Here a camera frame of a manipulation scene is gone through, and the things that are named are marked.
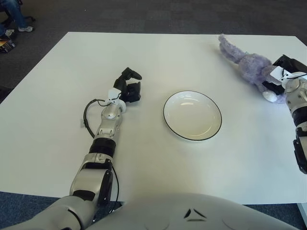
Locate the white plate with black rim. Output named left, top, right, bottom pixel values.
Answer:
left=163, top=90, right=223, bottom=142

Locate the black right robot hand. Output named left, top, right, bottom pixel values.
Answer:
left=261, top=54, right=307, bottom=95

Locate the grey robot torso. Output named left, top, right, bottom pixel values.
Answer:
left=91, top=191, right=305, bottom=230

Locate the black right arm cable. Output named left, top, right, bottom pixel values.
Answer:
left=282, top=69, right=307, bottom=81

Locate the white table leg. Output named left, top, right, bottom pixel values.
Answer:
left=297, top=203, right=307, bottom=218

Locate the person leg in jeans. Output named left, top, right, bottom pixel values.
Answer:
left=0, top=0, right=27, bottom=29

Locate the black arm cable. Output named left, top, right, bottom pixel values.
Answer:
left=282, top=69, right=307, bottom=81
left=80, top=98, right=108, bottom=139

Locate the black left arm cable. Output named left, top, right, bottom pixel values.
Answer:
left=80, top=98, right=108, bottom=139

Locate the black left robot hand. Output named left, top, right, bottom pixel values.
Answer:
left=113, top=67, right=142, bottom=104

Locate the purple plush bunny doll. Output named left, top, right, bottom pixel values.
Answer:
left=218, top=34, right=286, bottom=104

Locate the black office chair base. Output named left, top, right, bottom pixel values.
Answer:
left=0, top=7, right=35, bottom=26

